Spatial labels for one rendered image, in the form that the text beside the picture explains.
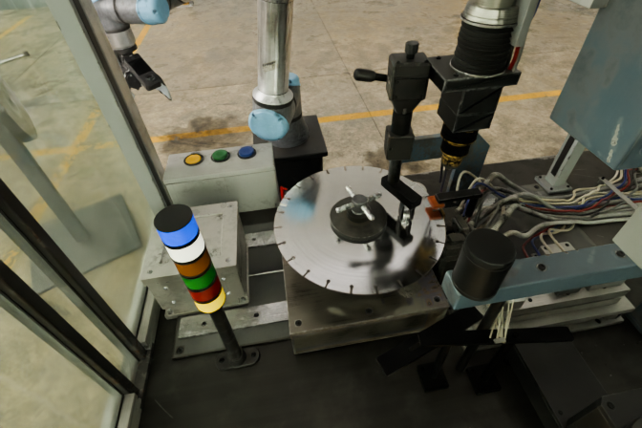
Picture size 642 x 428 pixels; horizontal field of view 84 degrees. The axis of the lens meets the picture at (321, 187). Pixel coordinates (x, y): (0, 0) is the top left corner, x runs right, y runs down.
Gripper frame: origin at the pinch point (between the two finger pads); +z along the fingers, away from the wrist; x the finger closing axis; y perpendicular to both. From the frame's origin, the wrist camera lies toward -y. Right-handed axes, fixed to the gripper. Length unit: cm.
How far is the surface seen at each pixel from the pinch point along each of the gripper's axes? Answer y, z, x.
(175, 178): -33.3, 1.2, 12.4
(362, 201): -80, -9, -2
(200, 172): -36.3, 1.2, 7.2
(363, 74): -75, -30, -7
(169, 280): -58, 2, 29
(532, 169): -98, 16, -68
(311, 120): -25, 16, -46
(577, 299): -118, 6, -19
